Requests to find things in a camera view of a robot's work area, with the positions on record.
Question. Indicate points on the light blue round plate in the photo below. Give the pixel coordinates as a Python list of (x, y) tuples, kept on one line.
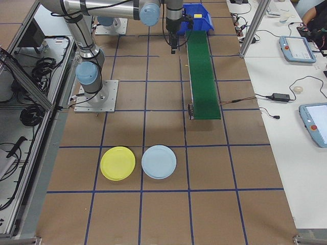
[(159, 162)]

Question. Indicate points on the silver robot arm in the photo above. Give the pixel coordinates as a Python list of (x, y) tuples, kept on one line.
[(84, 38), (104, 21)]

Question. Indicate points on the white side desk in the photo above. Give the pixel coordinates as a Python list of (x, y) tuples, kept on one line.
[(281, 166)]

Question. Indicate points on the V-shaped metal bar frame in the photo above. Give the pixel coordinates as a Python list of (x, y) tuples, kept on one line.
[(28, 85)]

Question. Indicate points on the black device with red board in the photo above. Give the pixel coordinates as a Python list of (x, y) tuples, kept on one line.
[(305, 29)]

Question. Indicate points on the aluminium table corner rail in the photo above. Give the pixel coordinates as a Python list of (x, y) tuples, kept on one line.
[(309, 240), (20, 241)]

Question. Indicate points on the aluminium profile post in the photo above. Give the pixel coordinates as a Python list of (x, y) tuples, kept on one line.
[(253, 28)]

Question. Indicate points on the person in dark clothes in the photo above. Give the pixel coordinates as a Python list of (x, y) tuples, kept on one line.
[(320, 15)]

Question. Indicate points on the blue plastic storage bin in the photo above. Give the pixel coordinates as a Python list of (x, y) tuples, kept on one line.
[(205, 15)]

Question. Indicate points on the green belt conveyor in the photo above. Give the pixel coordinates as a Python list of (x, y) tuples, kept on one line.
[(203, 76)]

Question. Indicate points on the small driver circuit board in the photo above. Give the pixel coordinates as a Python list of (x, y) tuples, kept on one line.
[(235, 21), (240, 31)]

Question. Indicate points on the white round tape roll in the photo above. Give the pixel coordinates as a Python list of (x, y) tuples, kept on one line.
[(298, 89)]

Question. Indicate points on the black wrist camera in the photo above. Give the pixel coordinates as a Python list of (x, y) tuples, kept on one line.
[(188, 20)]

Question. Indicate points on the yellow round plate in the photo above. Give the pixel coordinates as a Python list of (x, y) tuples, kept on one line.
[(117, 163)]

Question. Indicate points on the white square base plate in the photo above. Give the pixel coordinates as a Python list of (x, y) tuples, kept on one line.
[(122, 28), (110, 102)]

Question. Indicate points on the light blue teach pendant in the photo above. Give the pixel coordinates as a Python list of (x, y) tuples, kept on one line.
[(297, 48), (315, 122)]

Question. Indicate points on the black box device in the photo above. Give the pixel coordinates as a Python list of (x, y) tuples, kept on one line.
[(32, 34)]

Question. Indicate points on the black power adapter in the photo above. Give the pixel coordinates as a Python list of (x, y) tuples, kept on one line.
[(279, 97), (251, 40)]

